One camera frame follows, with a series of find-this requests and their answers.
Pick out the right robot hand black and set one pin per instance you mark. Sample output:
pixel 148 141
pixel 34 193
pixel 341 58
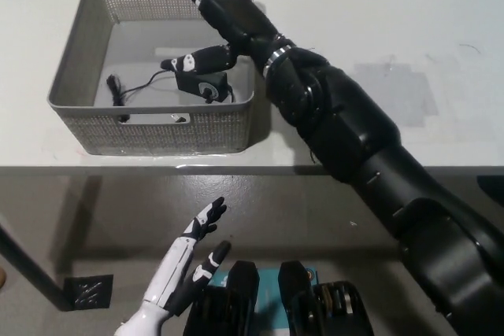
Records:
pixel 236 17

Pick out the grey perforated plastic basket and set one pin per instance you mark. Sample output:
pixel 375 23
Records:
pixel 165 135

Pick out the robot body black teal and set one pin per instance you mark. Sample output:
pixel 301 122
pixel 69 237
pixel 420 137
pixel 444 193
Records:
pixel 244 304

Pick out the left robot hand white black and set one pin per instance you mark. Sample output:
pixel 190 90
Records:
pixel 173 273

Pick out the black metal table leg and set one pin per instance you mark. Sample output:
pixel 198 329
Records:
pixel 31 267

